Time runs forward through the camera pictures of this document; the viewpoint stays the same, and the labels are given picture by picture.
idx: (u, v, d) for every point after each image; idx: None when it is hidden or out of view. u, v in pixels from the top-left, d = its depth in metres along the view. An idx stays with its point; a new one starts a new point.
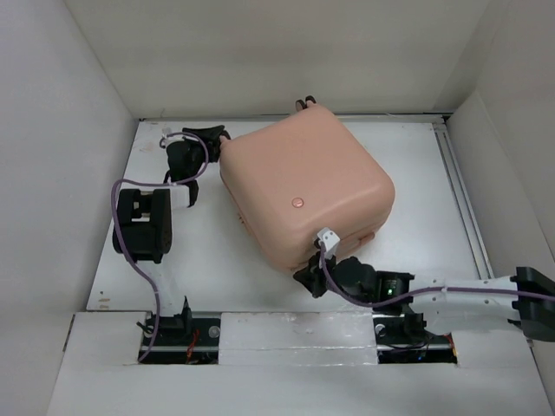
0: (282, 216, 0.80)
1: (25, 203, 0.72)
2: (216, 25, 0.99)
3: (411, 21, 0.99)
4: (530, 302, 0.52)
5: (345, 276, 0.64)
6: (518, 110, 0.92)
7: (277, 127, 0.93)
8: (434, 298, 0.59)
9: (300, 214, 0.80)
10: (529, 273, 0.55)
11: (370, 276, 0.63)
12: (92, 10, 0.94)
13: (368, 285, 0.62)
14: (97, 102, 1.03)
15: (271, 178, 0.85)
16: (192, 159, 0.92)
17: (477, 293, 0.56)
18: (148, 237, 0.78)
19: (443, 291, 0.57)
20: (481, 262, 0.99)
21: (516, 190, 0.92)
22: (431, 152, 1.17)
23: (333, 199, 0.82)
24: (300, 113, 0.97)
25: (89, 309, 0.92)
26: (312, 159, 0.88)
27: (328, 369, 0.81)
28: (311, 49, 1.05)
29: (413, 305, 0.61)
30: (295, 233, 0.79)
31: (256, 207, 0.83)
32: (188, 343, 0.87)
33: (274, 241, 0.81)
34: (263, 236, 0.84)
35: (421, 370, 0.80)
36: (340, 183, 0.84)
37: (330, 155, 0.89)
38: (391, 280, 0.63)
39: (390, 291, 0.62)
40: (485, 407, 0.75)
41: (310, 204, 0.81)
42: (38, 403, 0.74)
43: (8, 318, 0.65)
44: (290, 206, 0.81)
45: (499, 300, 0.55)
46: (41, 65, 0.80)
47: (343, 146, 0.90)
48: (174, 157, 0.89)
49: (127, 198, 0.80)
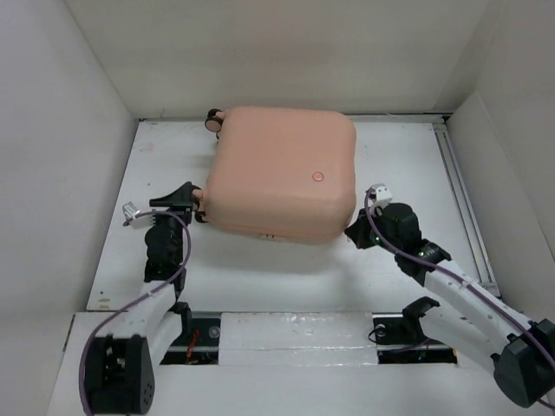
0: (316, 199, 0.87)
1: (26, 204, 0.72)
2: (216, 23, 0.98)
3: (413, 21, 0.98)
4: (524, 343, 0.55)
5: (392, 211, 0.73)
6: (518, 110, 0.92)
7: (227, 150, 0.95)
8: (449, 283, 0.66)
9: (326, 187, 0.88)
10: (551, 328, 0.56)
11: (412, 224, 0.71)
12: (91, 7, 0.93)
13: (401, 230, 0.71)
14: (96, 101, 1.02)
15: (279, 179, 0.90)
16: (176, 240, 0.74)
17: (488, 304, 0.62)
18: (125, 404, 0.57)
19: (462, 283, 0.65)
20: (481, 262, 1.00)
21: (517, 190, 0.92)
22: (431, 152, 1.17)
23: (336, 159, 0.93)
24: (232, 123, 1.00)
25: (88, 309, 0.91)
26: (280, 147, 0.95)
27: (329, 369, 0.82)
28: (312, 49, 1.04)
29: (427, 276, 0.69)
30: (334, 207, 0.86)
31: (289, 208, 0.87)
32: (188, 343, 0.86)
33: (323, 223, 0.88)
34: (308, 227, 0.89)
35: (420, 370, 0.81)
36: (329, 143, 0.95)
37: (288, 134, 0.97)
38: (430, 248, 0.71)
39: (421, 253, 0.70)
40: (485, 406, 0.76)
41: (323, 173, 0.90)
42: (40, 404, 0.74)
43: (9, 320, 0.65)
44: (314, 187, 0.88)
45: (499, 322, 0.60)
46: (41, 64, 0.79)
47: (288, 121, 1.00)
48: (154, 245, 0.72)
49: (94, 356, 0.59)
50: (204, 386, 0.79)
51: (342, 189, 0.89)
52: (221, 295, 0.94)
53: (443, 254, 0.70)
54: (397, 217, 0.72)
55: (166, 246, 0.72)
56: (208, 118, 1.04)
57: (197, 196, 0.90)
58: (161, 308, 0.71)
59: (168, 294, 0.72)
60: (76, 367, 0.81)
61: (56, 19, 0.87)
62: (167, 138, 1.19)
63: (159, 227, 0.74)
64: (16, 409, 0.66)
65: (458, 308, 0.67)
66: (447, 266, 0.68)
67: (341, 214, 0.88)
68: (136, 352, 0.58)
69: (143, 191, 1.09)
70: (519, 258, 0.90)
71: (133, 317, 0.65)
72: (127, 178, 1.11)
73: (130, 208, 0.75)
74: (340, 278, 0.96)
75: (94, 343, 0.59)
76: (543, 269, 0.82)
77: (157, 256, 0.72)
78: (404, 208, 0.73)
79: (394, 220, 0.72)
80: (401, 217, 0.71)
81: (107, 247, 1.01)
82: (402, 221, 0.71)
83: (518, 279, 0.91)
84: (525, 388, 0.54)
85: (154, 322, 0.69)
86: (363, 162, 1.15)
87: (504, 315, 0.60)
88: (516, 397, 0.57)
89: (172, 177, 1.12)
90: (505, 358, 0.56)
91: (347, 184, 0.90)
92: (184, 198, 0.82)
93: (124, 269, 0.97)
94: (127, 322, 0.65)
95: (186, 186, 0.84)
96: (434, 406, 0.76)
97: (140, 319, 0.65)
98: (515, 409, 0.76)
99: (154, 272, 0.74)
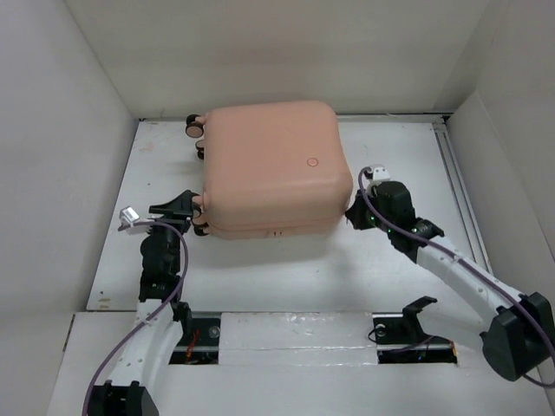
0: (315, 186, 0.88)
1: (26, 205, 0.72)
2: (216, 24, 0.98)
3: (413, 21, 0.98)
4: (512, 315, 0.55)
5: (383, 188, 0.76)
6: (518, 111, 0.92)
7: (223, 153, 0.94)
8: (441, 257, 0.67)
9: (323, 172, 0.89)
10: (539, 301, 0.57)
11: (404, 200, 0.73)
12: (90, 7, 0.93)
13: (394, 205, 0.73)
14: (96, 101, 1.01)
15: (279, 167, 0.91)
16: (173, 249, 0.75)
17: (479, 278, 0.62)
18: None
19: (454, 257, 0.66)
20: (481, 262, 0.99)
21: (516, 191, 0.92)
22: (431, 152, 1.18)
23: (329, 146, 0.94)
24: (228, 125, 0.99)
25: (89, 309, 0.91)
26: (274, 139, 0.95)
27: (328, 368, 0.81)
28: (312, 49, 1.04)
29: (420, 252, 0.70)
30: (336, 190, 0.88)
31: (292, 194, 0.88)
32: (188, 343, 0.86)
33: (327, 205, 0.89)
34: (312, 211, 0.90)
35: (420, 370, 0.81)
36: (322, 133, 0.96)
37: (281, 124, 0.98)
38: (422, 224, 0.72)
39: (415, 230, 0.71)
40: (485, 407, 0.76)
41: (321, 157, 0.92)
42: (40, 404, 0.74)
43: (10, 320, 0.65)
44: (313, 172, 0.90)
45: (490, 296, 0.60)
46: (42, 67, 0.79)
47: (278, 113, 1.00)
48: (151, 256, 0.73)
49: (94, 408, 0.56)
50: (204, 386, 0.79)
51: (342, 170, 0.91)
52: (221, 294, 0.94)
53: (436, 230, 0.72)
54: (388, 195, 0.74)
55: (164, 256, 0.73)
56: (187, 124, 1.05)
57: (197, 202, 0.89)
58: (159, 334, 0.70)
59: (164, 315, 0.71)
60: (76, 367, 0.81)
61: (56, 19, 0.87)
62: (167, 138, 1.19)
63: (158, 237, 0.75)
64: (17, 409, 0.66)
65: (451, 284, 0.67)
66: (437, 242, 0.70)
67: (342, 197, 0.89)
68: (138, 400, 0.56)
69: (143, 191, 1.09)
70: (519, 258, 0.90)
71: (129, 358, 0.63)
72: (127, 178, 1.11)
73: (128, 214, 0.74)
74: (341, 278, 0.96)
75: (94, 393, 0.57)
76: (543, 269, 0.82)
77: (154, 264, 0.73)
78: (394, 185, 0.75)
79: (387, 196, 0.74)
80: (392, 193, 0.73)
81: (107, 247, 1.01)
82: (395, 197, 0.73)
83: (518, 279, 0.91)
84: (513, 358, 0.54)
85: (153, 354, 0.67)
86: (363, 162, 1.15)
87: (494, 289, 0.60)
88: (503, 369, 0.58)
89: (172, 176, 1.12)
90: (495, 330, 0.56)
91: (343, 168, 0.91)
92: (183, 206, 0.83)
93: (125, 269, 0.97)
94: (125, 362, 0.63)
95: (185, 194, 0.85)
96: (434, 406, 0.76)
97: (137, 358, 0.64)
98: (515, 408, 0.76)
99: (150, 284, 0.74)
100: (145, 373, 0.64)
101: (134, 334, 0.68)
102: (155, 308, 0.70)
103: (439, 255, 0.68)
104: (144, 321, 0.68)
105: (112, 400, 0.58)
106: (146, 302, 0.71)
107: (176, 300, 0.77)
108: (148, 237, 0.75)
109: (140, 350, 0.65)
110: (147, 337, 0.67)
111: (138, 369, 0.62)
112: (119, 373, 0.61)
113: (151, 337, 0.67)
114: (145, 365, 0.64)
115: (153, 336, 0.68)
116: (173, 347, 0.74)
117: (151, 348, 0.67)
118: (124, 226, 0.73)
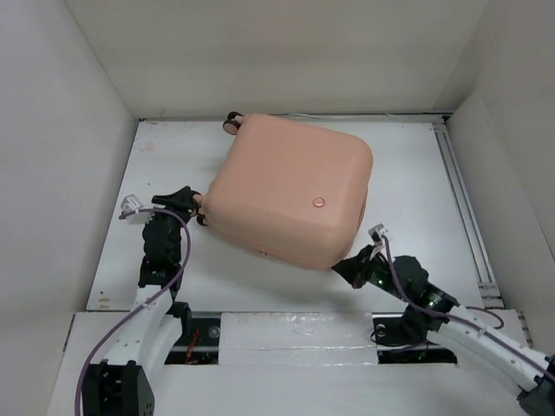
0: (314, 227, 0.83)
1: (24, 204, 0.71)
2: (215, 24, 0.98)
3: (414, 21, 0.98)
4: (549, 382, 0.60)
5: (402, 266, 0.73)
6: (518, 110, 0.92)
7: (236, 158, 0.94)
8: (466, 331, 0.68)
9: (327, 214, 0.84)
10: None
11: (422, 280, 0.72)
12: (90, 6, 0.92)
13: (414, 288, 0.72)
14: (97, 101, 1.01)
15: (275, 198, 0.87)
16: (174, 237, 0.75)
17: (506, 350, 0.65)
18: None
19: (480, 332, 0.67)
20: (480, 260, 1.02)
21: (517, 190, 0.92)
22: (432, 152, 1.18)
23: (339, 186, 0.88)
24: (244, 130, 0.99)
25: (89, 309, 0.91)
26: (287, 164, 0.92)
27: (328, 368, 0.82)
28: (312, 49, 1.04)
29: (442, 328, 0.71)
30: (336, 236, 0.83)
31: (283, 230, 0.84)
32: (188, 343, 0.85)
33: (320, 250, 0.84)
34: (307, 253, 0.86)
35: (421, 371, 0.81)
36: (335, 172, 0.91)
37: (299, 152, 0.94)
38: (434, 295, 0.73)
39: (431, 303, 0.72)
40: (486, 407, 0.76)
41: (329, 200, 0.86)
42: (40, 404, 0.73)
43: (10, 320, 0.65)
44: (313, 211, 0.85)
45: (524, 366, 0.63)
46: (42, 67, 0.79)
47: (299, 139, 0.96)
48: (152, 243, 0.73)
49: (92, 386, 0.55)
50: (205, 386, 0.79)
51: (349, 221, 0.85)
52: (222, 294, 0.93)
53: (449, 300, 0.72)
54: (410, 278, 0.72)
55: (165, 243, 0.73)
56: (227, 121, 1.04)
57: (197, 201, 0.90)
58: (157, 319, 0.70)
59: (164, 301, 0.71)
60: (76, 367, 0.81)
61: (56, 18, 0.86)
62: (167, 138, 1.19)
63: (158, 225, 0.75)
64: (17, 409, 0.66)
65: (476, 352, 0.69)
66: (457, 315, 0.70)
67: (342, 242, 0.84)
68: (131, 378, 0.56)
69: (143, 191, 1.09)
70: (519, 260, 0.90)
71: (127, 339, 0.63)
72: (127, 178, 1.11)
73: (132, 200, 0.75)
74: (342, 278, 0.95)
75: (90, 369, 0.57)
76: (543, 269, 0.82)
77: (155, 252, 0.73)
78: (410, 261, 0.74)
79: (408, 280, 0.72)
80: (414, 278, 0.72)
81: (107, 247, 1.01)
82: (415, 282, 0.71)
83: (518, 280, 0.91)
84: None
85: (149, 338, 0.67)
86: None
87: (525, 359, 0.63)
88: None
89: (172, 176, 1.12)
90: (538, 399, 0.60)
91: (349, 213, 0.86)
92: (184, 199, 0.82)
93: (125, 269, 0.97)
94: (121, 344, 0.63)
95: (185, 191, 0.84)
96: (434, 407, 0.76)
97: (134, 340, 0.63)
98: (515, 408, 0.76)
99: (149, 270, 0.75)
100: (141, 354, 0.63)
101: (132, 317, 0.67)
102: (154, 294, 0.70)
103: (463, 329, 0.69)
104: (143, 303, 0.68)
105: (106, 380, 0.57)
106: (146, 288, 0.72)
107: (176, 289, 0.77)
108: (152, 223, 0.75)
109: (140, 332, 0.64)
110: (144, 320, 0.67)
111: (134, 349, 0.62)
112: (114, 354, 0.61)
113: (149, 320, 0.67)
114: (142, 346, 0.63)
115: (151, 321, 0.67)
116: (172, 344, 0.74)
117: (148, 333, 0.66)
118: (127, 211, 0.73)
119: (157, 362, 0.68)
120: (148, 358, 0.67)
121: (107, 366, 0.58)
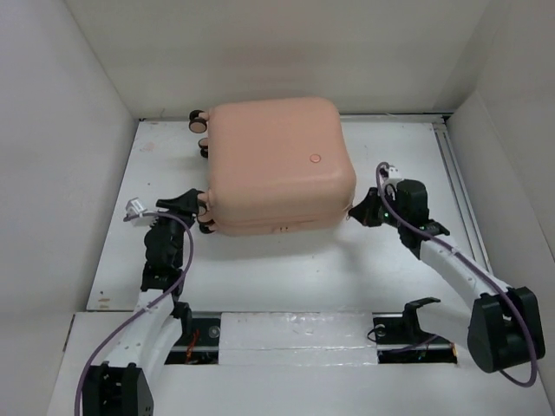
0: (322, 182, 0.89)
1: (25, 205, 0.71)
2: (215, 24, 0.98)
3: (414, 21, 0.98)
4: (494, 301, 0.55)
5: (401, 185, 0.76)
6: (518, 110, 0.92)
7: (219, 146, 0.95)
8: (440, 250, 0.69)
9: (327, 166, 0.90)
10: (527, 295, 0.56)
11: (422, 195, 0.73)
12: (91, 6, 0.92)
13: (410, 204, 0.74)
14: (97, 100, 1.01)
15: (276, 165, 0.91)
16: (176, 242, 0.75)
17: (470, 269, 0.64)
18: None
19: (452, 250, 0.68)
20: (480, 257, 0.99)
21: (517, 189, 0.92)
22: (432, 152, 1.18)
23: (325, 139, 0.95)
24: (218, 119, 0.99)
25: (89, 309, 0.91)
26: (269, 136, 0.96)
27: (328, 368, 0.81)
28: (312, 49, 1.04)
29: (422, 247, 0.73)
30: (341, 185, 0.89)
31: (292, 194, 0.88)
32: (188, 343, 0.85)
33: (332, 201, 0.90)
34: (320, 207, 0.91)
35: (421, 371, 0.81)
36: (314, 130, 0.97)
37: (275, 124, 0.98)
38: (430, 224, 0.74)
39: (423, 226, 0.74)
40: (486, 407, 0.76)
41: (323, 154, 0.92)
42: (40, 404, 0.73)
43: (10, 320, 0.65)
44: (312, 165, 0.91)
45: (479, 284, 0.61)
46: (42, 68, 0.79)
47: (270, 113, 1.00)
48: (156, 249, 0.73)
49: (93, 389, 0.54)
50: (205, 386, 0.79)
51: (347, 165, 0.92)
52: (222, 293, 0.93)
53: (443, 230, 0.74)
54: (406, 191, 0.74)
55: (167, 249, 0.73)
56: (192, 120, 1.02)
57: (203, 198, 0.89)
58: (158, 322, 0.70)
59: (165, 305, 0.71)
60: (76, 367, 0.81)
61: (55, 17, 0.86)
62: (167, 138, 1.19)
63: (161, 231, 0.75)
64: (16, 409, 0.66)
65: (446, 272, 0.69)
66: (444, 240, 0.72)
67: (346, 191, 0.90)
68: (130, 380, 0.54)
69: (143, 191, 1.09)
70: (519, 260, 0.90)
71: (128, 341, 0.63)
72: (127, 178, 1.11)
73: (136, 204, 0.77)
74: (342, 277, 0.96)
75: (90, 373, 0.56)
76: (542, 269, 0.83)
77: (157, 257, 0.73)
78: (410, 183, 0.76)
79: (404, 193, 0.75)
80: (410, 191, 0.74)
81: (107, 247, 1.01)
82: (412, 195, 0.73)
83: (518, 279, 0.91)
84: (492, 346, 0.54)
85: (149, 341, 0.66)
86: (363, 161, 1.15)
87: (483, 278, 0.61)
88: (482, 360, 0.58)
89: (172, 176, 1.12)
90: (476, 315, 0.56)
91: (342, 160, 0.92)
92: (189, 203, 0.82)
93: (125, 269, 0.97)
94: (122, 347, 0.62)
95: (192, 193, 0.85)
96: (434, 407, 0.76)
97: (135, 342, 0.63)
98: (516, 408, 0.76)
99: (152, 276, 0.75)
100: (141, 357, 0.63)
101: (133, 321, 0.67)
102: (156, 297, 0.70)
103: (438, 248, 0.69)
104: (144, 307, 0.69)
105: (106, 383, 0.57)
106: (147, 293, 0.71)
107: (177, 295, 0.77)
108: (154, 229, 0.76)
109: (140, 335, 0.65)
110: (146, 324, 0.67)
111: (135, 353, 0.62)
112: (115, 356, 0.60)
113: (150, 323, 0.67)
114: (143, 349, 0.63)
115: (152, 324, 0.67)
116: (171, 347, 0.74)
117: (149, 336, 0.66)
118: (132, 214, 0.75)
119: (156, 366, 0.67)
120: (148, 360, 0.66)
121: (108, 368, 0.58)
